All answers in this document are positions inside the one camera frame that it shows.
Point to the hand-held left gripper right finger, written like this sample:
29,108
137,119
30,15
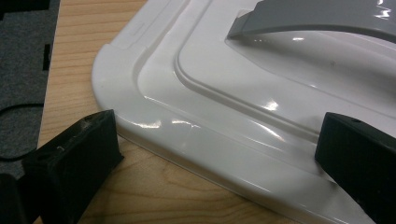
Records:
364,161

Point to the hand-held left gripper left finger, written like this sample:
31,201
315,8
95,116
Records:
74,155

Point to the white container lid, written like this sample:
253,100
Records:
218,77

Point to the small black floor strip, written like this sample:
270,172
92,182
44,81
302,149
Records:
47,57

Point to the black stand base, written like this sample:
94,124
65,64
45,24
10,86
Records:
21,4

